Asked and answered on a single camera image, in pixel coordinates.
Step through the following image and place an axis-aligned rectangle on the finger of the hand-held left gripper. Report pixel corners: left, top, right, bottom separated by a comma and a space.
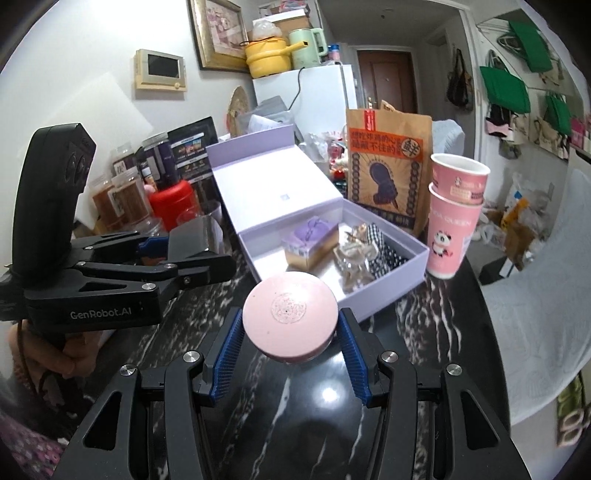
71, 232, 171, 267
73, 252, 237, 299

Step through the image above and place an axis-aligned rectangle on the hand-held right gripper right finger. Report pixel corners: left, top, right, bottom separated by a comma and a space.
338, 307, 539, 480

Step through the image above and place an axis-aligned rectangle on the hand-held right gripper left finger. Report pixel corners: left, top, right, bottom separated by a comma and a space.
53, 308, 245, 480

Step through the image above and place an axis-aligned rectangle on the pink round compact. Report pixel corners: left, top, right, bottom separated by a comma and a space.
243, 272, 339, 365

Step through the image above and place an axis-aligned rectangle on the beige hair claw clip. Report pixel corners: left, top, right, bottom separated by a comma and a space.
332, 240, 377, 292

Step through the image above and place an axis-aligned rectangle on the gold rectangular box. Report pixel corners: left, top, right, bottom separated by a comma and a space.
285, 240, 340, 272

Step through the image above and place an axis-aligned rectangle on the black polka dot scrunchie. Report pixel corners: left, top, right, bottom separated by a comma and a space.
369, 240, 411, 278

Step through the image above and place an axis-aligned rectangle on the purple patterned box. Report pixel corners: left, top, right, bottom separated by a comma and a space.
281, 215, 340, 259

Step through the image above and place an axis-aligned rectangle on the lavender gift box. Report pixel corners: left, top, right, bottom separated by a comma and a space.
205, 124, 430, 324

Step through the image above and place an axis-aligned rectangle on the black white checkered bow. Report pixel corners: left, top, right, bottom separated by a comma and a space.
365, 225, 389, 278

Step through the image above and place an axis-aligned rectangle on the small amber hair clip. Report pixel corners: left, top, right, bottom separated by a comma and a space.
345, 222, 371, 244

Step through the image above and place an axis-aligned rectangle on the person's left hand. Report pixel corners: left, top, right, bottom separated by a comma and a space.
8, 329, 108, 394

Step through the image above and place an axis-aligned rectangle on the clear glass cup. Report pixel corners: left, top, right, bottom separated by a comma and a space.
173, 203, 222, 232

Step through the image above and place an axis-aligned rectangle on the red canister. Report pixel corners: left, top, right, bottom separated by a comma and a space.
148, 180, 199, 232

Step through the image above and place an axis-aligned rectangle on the cluster of clear plastic jars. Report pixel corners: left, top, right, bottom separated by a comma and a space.
90, 131, 176, 236

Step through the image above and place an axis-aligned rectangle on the black printed pouch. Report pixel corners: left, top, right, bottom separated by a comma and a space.
167, 117, 218, 185

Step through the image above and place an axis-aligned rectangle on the pink panda paper cup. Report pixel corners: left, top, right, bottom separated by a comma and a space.
426, 182, 485, 280

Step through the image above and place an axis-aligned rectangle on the white printed paper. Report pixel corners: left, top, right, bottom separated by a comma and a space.
249, 113, 278, 137

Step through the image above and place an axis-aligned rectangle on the round woven straw mat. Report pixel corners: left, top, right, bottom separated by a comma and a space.
226, 85, 254, 134

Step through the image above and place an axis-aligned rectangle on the grey plastic packet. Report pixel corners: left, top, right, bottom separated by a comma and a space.
256, 96, 289, 116

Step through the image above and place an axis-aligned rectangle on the brown printed paper bag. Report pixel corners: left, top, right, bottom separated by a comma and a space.
346, 102, 434, 241

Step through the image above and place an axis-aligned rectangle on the pale blue chair cover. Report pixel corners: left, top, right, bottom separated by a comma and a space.
480, 168, 591, 416

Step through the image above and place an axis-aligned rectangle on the white fridge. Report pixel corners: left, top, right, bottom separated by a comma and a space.
252, 65, 358, 139

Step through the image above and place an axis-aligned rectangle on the yellow pot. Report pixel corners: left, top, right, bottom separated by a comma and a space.
245, 38, 308, 79

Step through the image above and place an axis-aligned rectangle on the gold framed picture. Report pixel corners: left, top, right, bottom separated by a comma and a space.
188, 0, 252, 73

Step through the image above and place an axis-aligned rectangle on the white shopping bag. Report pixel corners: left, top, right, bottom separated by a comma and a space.
503, 173, 555, 259

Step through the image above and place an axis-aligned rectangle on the white plastic bag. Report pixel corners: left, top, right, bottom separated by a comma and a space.
252, 18, 282, 42

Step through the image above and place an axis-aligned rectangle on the pale green electric kettle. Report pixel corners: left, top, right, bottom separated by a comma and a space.
288, 28, 326, 70

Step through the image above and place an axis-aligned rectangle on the brown door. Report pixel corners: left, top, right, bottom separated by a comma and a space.
356, 48, 414, 114

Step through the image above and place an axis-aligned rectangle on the dark hanging bag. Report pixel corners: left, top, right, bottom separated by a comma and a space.
445, 48, 475, 112

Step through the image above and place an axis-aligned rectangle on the green tote bag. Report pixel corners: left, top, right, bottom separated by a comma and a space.
479, 65, 531, 114
508, 18, 552, 72
545, 92, 573, 137

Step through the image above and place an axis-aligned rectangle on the beige wall intercom panel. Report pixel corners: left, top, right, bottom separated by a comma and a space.
135, 48, 188, 92

